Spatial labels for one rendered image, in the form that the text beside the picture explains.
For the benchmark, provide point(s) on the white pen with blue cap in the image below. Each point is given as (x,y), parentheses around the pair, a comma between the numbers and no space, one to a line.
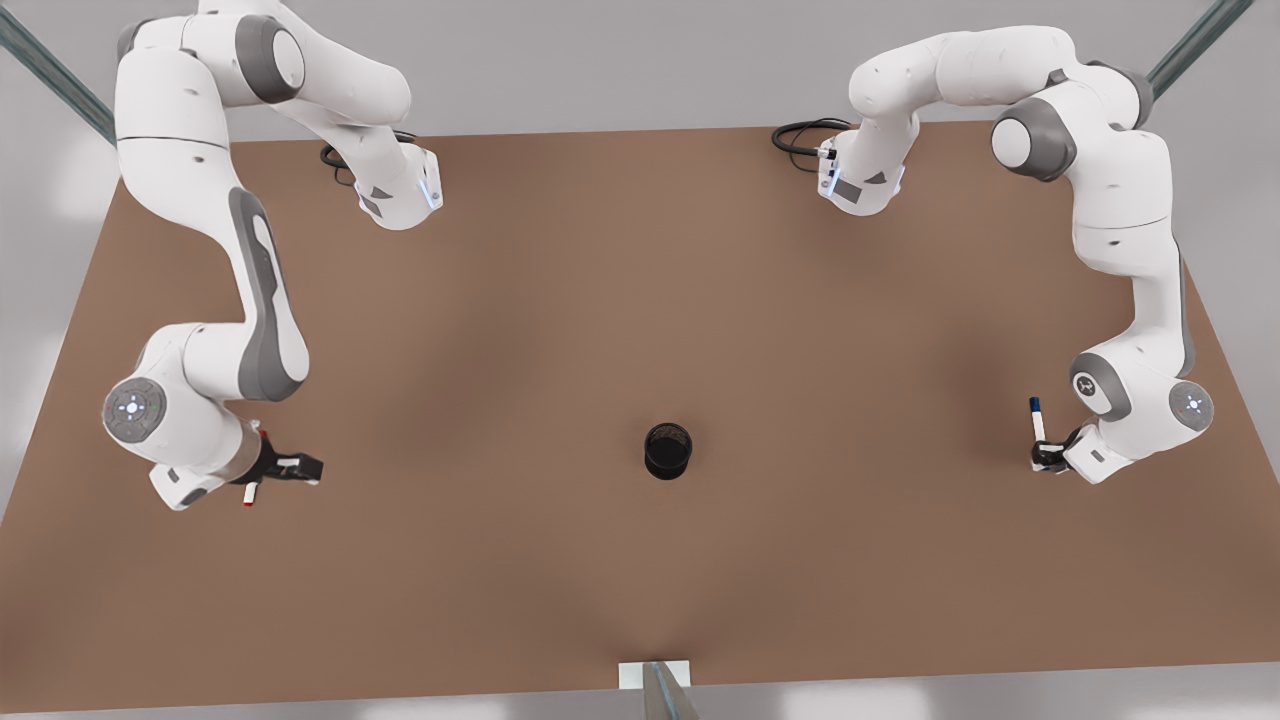
(1038,422)

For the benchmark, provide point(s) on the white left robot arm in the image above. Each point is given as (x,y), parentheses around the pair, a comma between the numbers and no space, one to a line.
(1120,190)

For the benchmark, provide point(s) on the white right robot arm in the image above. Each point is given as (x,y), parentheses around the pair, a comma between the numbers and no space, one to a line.
(180,150)

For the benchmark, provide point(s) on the black mesh pen cup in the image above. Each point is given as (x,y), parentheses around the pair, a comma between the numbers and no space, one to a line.
(669,452)

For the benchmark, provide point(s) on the white frame post foot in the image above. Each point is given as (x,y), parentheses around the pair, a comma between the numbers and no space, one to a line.
(630,675)

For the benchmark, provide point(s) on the silver frame post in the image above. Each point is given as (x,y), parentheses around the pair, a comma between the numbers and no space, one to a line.
(668,695)
(1195,45)
(55,75)

